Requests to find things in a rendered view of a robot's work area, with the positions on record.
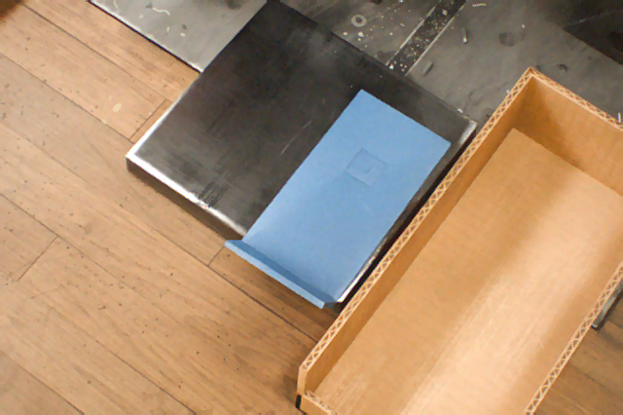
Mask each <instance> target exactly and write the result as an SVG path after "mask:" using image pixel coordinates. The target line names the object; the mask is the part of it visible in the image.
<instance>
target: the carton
mask: <svg viewBox="0 0 623 415"><path fill-rule="evenodd" d="M622 277H623V125H622V123H621V122H619V121H617V120H616V119H614V118H612V117H611V116H609V115H607V114H606V113H604V112H603V111H602V110H600V109H598V108H597V107H594V106H592V105H591V104H589V103H587V102H586V101H584V100H582V98H581V97H579V96H577V95H576V94H573V93H572V92H570V91H568V90H567V89H565V88H563V87H562V86H560V85H558V84H557V83H555V82H553V81H552V80H550V79H548V78H547V77H546V76H545V75H543V74H541V73H539V72H537V71H536V70H534V69H532V68H531V67H529V68H528V69H527V70H526V72H525V73H524V74H523V76H522V77H521V78H520V79H519V81H518V82H517V83H516V85H515V86H514V87H513V90H512V91H511V92H510V93H509V95H508V96H507V97H506V99H505V100H504V101H503V102H502V103H501V105H500V106H499V107H498V109H497V110H496V112H495V113H494V115H493V116H492V117H491V118H490V120H489V121H488V122H487V124H486V125H485V126H484V128H483V129H482V130H481V132H480V133H479V134H478V135H477V137H476V138H475V139H474V141H472V142H471V143H470V145H469V146H468V147H467V148H466V150H465V152H464V153H463V155H462V156H461V157H460V159H459V160H458V161H457V163H456V164H455V165H454V167H453V168H452V169H451V171H450V172H449V173H448V174H447V177H446V178H445V179H444V181H443V182H442V183H441V185H440V186H438V187H437V188H436V190H435V191H434V192H433V194H432V195H431V196H430V199H429V200H428V201H427V202H426V204H425V205H424V206H423V208H422V209H421V211H420V212H419V213H418V214H417V216H416V217H415V218H414V221H412V222H411V223H410V225H409V226H408V227H407V228H406V230H405V231H404V232H403V234H402V235H401V236H400V238H399V239H398V241H397V242H396V244H395V245H394V246H393V248H392V249H390V250H389V252H388V253H387V254H386V256H385V257H384V258H383V261H382V262H381V263H380V265H379V266H378V267H377V269H376V270H375V271H374V272H373V274H372V275H371V276H369V278H368V279H367V280H366V283H365V284H364V285H363V286H362V287H361V288H360V289H359V291H358V292H357V293H356V295H355V296H354V297H353V298H352V300H351V301H350V303H348V305H347V306H346V308H345V309H344V310H343V311H342V313H341V314H340V315H339V317H338V318H337V319H336V321H335V322H334V323H333V325H332V327H331V328H329V329H328V331H327V332H326V333H325V335H324V336H323V337H322V338H321V340H320V341H319V342H318V344H317V345H316V346H315V348H314V349H313V350H312V352H311V354H310V355H309V356H308V357H307V358H306V359H305V361H304V362H303V363H302V365H301V366H300V369H299V376H298V385H297V393H296V400H295V407H296V408H297V409H299V410H300V411H302V412H303V413H305V414H306V415H532V414H533V413H534V411H535V409H536V407H537V406H538V405H539V403H540V402H541V400H542V399H543V397H544V396H545V394H546V393H547V391H548V390H549V388H550V387H551V385H552V384H553V382H554V381H555V379H556V377H557V375H558V374H560V372H561V371H562V369H563V368H564V366H565V365H566V363H567V362H568V359H569V358H570V356H571V355H572V353H573V352H574V350H575V349H576V346H577V345H578V343H579V342H580V340H581V339H582V337H583V336H584V334H585V333H586V331H587V330H588V328H589V327H590V325H591V324H592V322H593V321H594V319H596V318H597V315H598V314H599V312H600V310H601V309H602V307H603V306H604V304H605V302H606V301H607V299H608V298H609V296H610V295H611V293H612V292H613V290H614V289H615V287H616V286H617V284H618V283H619V281H620V280H621V278H622Z"/></svg>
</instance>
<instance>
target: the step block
mask: <svg viewBox="0 0 623 415"><path fill-rule="evenodd" d="M562 30H563V31H564V32H566V33H568V34H569V35H572V36H574V37H575V38H577V39H579V40H581V41H582V42H584V43H586V44H587V45H589V46H591V47H593V48H594V49H596V50H598V51H599V52H601V53H603V55H604V56H606V57H609V58H610V59H612V60H614V61H615V62H617V63H619V64H620V65H622V66H623V9H621V10H620V11H617V10H616V12H615V13H614V12H612V13H611V14H609V13H608V12H606V11H604V10H602V8H601V7H599V6H596V5H595V4H593V3H591V2H589V1H588V0H582V1H581V2H580V3H579V5H578V6H577V7H576V8H575V10H574V11H573V12H572V14H571V15H570V16H569V18H568V19H567V21H566V22H565V23H564V25H563V27H562Z"/></svg>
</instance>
